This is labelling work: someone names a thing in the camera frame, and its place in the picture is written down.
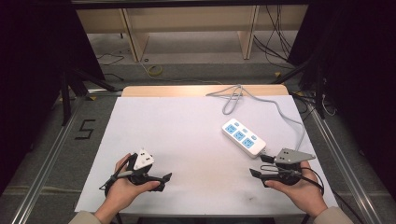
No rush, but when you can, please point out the black floor cable bundle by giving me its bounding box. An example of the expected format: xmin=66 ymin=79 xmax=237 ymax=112
xmin=252 ymin=5 xmax=297 ymax=70

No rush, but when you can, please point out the wooden shelf unit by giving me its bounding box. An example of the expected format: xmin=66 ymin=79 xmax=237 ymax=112
xmin=76 ymin=4 xmax=309 ymax=63

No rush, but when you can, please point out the grey power strip cable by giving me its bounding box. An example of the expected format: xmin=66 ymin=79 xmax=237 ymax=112
xmin=205 ymin=83 xmax=306 ymax=154

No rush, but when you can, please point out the white table sheet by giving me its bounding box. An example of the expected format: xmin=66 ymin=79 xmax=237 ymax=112
xmin=74 ymin=94 xmax=339 ymax=217

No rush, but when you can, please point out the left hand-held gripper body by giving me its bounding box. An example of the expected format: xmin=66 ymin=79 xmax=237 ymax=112
xmin=125 ymin=148 xmax=157 ymax=187

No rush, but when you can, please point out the white power strip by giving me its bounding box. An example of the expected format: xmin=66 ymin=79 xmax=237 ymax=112
xmin=221 ymin=118 xmax=268 ymax=159

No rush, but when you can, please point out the wooden table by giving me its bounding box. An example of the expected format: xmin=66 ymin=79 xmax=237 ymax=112
xmin=120 ymin=84 xmax=290 ymax=98

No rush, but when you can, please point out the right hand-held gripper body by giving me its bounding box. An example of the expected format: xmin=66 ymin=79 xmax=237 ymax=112
xmin=270 ymin=147 xmax=317 ymax=187

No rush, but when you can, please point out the thin black floor cable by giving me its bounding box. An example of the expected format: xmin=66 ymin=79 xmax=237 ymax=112
xmin=95 ymin=51 xmax=126 ymax=82

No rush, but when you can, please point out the person's left hand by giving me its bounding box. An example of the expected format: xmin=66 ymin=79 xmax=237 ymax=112
xmin=94 ymin=152 xmax=162 ymax=218

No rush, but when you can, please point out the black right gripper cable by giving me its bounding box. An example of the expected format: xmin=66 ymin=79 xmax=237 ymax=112
xmin=260 ymin=164 xmax=365 ymax=224

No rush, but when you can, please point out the black curtain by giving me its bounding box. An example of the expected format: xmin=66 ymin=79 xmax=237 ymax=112
xmin=287 ymin=0 xmax=396 ymax=202
xmin=0 ymin=0 xmax=106 ymax=195

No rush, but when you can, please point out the person's right hand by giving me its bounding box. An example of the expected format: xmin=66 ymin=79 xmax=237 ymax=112
xmin=264 ymin=160 xmax=329 ymax=218

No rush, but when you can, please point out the aluminium rail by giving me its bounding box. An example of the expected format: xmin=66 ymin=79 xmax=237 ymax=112
xmin=292 ymin=91 xmax=385 ymax=224
xmin=10 ymin=89 xmax=123 ymax=224

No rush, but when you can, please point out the yellow tape roll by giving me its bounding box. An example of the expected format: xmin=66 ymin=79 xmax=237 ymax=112
xmin=147 ymin=63 xmax=163 ymax=77

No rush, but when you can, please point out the black tripod stand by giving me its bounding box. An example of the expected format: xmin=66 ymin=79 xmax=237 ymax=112
xmin=272 ymin=58 xmax=329 ymax=119
xmin=60 ymin=67 xmax=117 ymax=127

